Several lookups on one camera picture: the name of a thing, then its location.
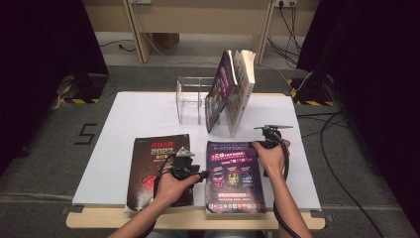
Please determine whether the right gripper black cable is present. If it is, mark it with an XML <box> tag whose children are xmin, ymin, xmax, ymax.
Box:
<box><xmin>271</xmin><ymin>132</ymin><xmax>303</xmax><ymax>238</ymax></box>

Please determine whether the person's right hand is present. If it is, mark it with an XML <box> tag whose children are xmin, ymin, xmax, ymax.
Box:
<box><xmin>252</xmin><ymin>139</ymin><xmax>291</xmax><ymax>180</ymax></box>

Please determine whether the clear acrylic book rack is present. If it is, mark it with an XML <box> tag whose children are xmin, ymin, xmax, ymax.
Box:
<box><xmin>174</xmin><ymin>76</ymin><xmax>232</xmax><ymax>126</ymax></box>

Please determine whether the black hanging cable bundle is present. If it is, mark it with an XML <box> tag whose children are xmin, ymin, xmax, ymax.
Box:
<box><xmin>266</xmin><ymin>0</ymin><xmax>303</xmax><ymax>67</ymax></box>

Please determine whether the black curtain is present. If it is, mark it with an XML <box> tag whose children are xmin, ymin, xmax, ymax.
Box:
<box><xmin>296</xmin><ymin>0</ymin><xmax>420</xmax><ymax>229</ymax></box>
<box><xmin>0</xmin><ymin>0</ymin><xmax>109</xmax><ymax>177</ymax></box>

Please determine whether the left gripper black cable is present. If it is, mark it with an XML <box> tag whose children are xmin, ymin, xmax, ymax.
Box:
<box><xmin>145</xmin><ymin>152</ymin><xmax>177</xmax><ymax>238</ymax></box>

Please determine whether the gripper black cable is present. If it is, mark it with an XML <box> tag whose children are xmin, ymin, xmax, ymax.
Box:
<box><xmin>145</xmin><ymin>152</ymin><xmax>177</xmax><ymax>238</ymax></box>
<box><xmin>271</xmin><ymin>132</ymin><xmax>303</xmax><ymax>238</ymax></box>

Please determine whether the brown cardboard box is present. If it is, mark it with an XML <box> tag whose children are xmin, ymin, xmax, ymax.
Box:
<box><xmin>152</xmin><ymin>32</ymin><xmax>181</xmax><ymax>50</ymax></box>

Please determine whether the purple magazine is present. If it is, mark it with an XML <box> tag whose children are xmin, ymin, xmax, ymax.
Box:
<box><xmin>205</xmin><ymin>141</ymin><xmax>266</xmax><ymax>215</ymax></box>
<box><xmin>204</xmin><ymin>49</ymin><xmax>239</xmax><ymax>134</ymax></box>

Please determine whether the dark magazine with red print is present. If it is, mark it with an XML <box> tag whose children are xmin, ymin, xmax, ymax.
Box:
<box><xmin>124</xmin><ymin>133</ymin><xmax>196</xmax><ymax>212</ymax></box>

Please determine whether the black yellow striped stand base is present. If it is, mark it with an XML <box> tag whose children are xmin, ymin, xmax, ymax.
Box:
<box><xmin>286</xmin><ymin>75</ymin><xmax>335</xmax><ymax>107</ymax></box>
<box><xmin>58</xmin><ymin>72</ymin><xmax>109</xmax><ymax>105</ymax></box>

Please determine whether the beige background desk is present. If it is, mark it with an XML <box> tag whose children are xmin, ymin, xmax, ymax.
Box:
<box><xmin>82</xmin><ymin>0</ymin><xmax>320</xmax><ymax>65</ymax></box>

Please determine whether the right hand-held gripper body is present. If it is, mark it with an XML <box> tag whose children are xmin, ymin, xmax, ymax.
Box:
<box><xmin>252</xmin><ymin>124</ymin><xmax>294</xmax><ymax>150</ymax></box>

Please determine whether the person's left hand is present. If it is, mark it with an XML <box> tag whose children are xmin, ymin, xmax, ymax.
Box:
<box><xmin>153</xmin><ymin>165</ymin><xmax>201</xmax><ymax>209</ymax></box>

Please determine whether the white book with picture grid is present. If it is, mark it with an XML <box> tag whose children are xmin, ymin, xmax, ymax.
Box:
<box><xmin>226</xmin><ymin>49</ymin><xmax>257</xmax><ymax>138</ymax></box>

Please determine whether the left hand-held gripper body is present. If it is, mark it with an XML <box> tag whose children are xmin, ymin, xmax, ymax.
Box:
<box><xmin>169</xmin><ymin>147</ymin><xmax>201</xmax><ymax>181</ymax></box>

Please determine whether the white table mat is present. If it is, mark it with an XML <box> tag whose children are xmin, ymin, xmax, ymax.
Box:
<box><xmin>71</xmin><ymin>91</ymin><xmax>322</xmax><ymax>212</ymax></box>

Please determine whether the thin black floor cable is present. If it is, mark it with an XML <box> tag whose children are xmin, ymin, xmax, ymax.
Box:
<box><xmin>98</xmin><ymin>39</ymin><xmax>137</xmax><ymax>54</ymax></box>

